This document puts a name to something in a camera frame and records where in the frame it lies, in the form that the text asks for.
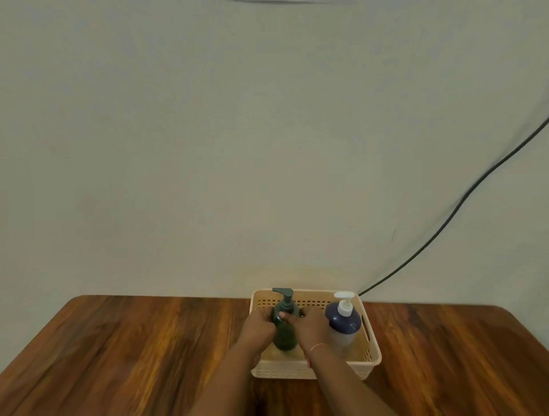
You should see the person's right hand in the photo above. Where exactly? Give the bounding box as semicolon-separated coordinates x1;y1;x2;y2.
279;305;331;352

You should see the person's left hand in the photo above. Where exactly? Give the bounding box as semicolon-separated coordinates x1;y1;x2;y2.
237;306;277;351

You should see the dark green pump bottle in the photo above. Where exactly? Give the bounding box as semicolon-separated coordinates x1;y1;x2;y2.
271;287;301;351

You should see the person's left forearm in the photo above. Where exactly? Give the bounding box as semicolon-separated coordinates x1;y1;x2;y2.
189;341;263;416

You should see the person's right forearm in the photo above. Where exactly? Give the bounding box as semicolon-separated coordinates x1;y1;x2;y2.
307;342;397;416

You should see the beige plastic basket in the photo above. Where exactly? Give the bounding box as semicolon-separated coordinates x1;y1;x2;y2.
249;289;382;381

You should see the blue and clear pump bottle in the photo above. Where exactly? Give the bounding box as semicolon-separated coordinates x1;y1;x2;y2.
325;291;363;358

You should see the orange thread bracelet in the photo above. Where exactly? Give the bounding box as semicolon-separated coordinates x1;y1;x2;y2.
307;343;328;368

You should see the black cable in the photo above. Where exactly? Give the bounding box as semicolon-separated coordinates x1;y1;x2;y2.
359;117;549;297

